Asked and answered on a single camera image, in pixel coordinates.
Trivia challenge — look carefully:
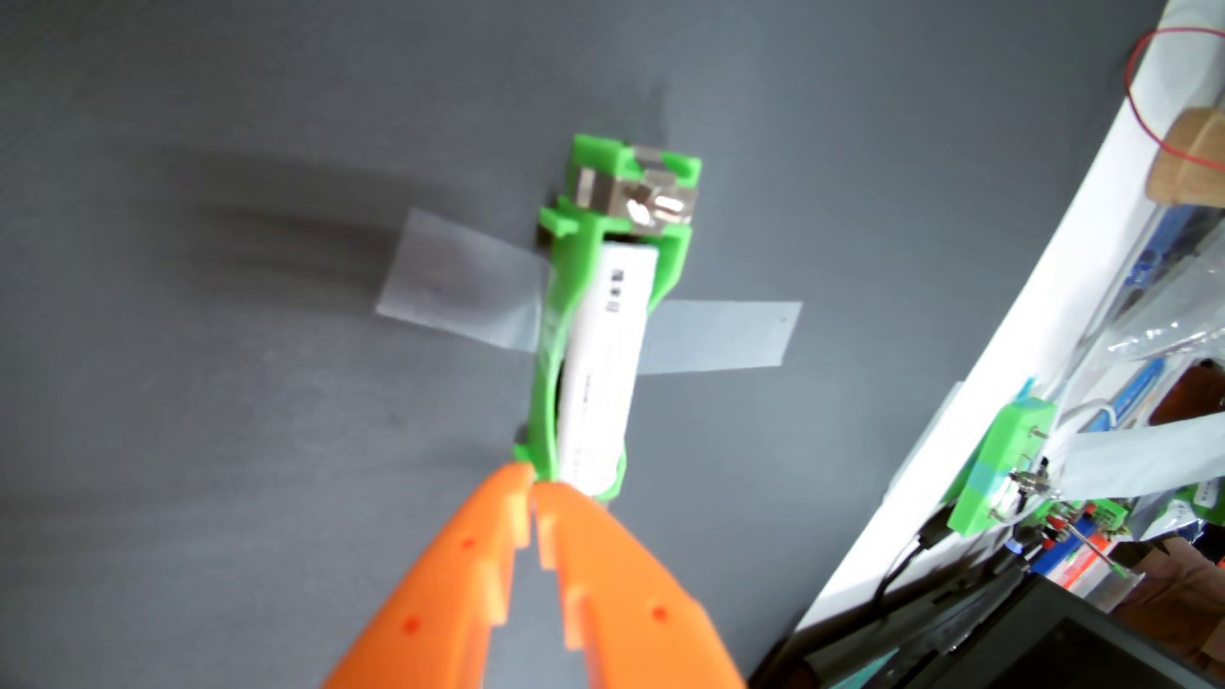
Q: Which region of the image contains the black laptop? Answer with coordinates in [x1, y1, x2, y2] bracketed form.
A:
[751, 565, 1225, 689]

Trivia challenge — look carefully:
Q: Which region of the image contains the blue plastic tool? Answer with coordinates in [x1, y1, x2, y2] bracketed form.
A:
[1101, 357, 1167, 434]

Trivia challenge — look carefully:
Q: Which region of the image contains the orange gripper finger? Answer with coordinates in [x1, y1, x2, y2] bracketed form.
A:
[534, 481, 748, 689]
[323, 463, 534, 689]

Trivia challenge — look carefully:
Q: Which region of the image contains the dark grey mat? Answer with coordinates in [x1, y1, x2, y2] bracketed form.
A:
[0, 0, 1173, 689]

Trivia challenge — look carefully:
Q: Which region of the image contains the black plug cable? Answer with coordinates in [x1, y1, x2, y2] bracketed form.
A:
[873, 507, 958, 614]

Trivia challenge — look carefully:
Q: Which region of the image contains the green printed switch box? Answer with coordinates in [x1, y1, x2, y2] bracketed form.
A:
[947, 397, 1057, 537]

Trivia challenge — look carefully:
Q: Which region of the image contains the clear tape strip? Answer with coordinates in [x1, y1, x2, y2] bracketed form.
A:
[375, 209, 803, 376]

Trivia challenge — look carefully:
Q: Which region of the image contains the forearm in pink sleeve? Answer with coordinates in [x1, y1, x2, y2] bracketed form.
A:
[1115, 536, 1225, 662]

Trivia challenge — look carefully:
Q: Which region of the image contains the clear plastic bag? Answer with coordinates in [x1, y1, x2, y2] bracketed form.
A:
[1053, 220, 1225, 499]

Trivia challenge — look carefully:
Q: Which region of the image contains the white cylindrical battery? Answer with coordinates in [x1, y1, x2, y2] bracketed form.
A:
[557, 241, 662, 499]

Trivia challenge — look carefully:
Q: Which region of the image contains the green battery holder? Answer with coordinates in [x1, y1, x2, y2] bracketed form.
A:
[514, 134, 702, 503]

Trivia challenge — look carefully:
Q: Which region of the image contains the wooden bar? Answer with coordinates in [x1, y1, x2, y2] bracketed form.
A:
[1147, 107, 1225, 208]

